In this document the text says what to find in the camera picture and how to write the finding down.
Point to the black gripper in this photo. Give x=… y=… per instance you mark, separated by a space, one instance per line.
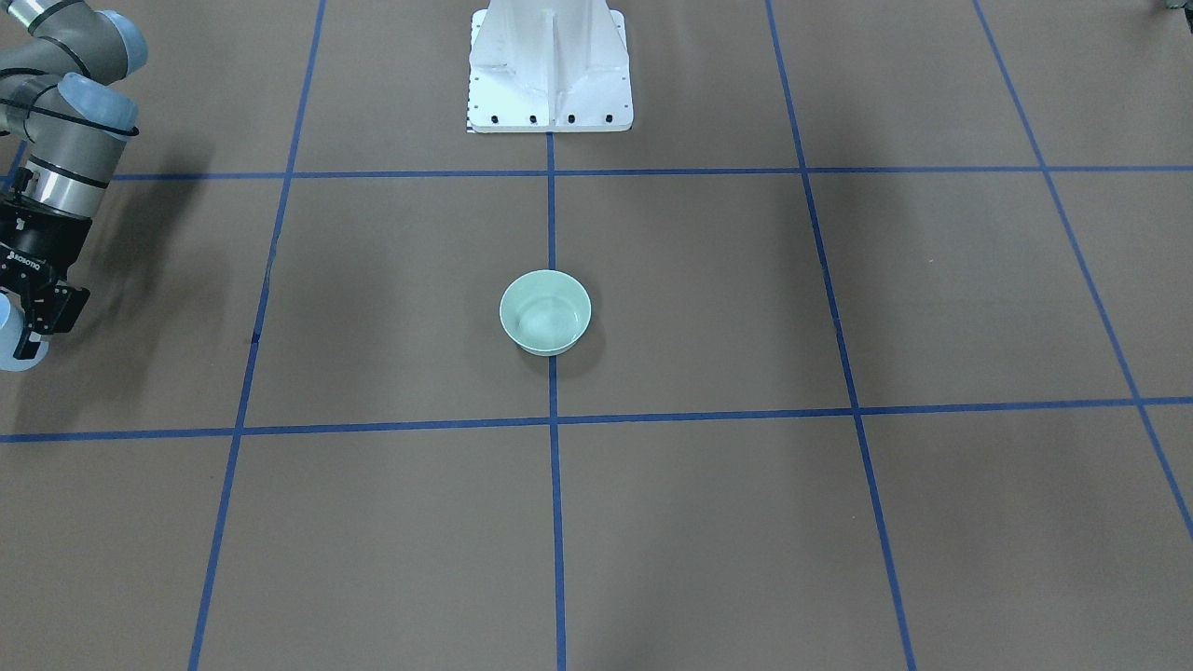
x=35 y=244

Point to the light blue cup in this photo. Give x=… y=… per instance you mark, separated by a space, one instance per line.
x=12 y=324

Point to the light green bowl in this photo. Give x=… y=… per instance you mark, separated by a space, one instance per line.
x=545 y=312

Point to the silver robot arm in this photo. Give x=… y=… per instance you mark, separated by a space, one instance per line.
x=59 y=98

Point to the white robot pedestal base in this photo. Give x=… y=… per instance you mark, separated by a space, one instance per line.
x=549 y=67

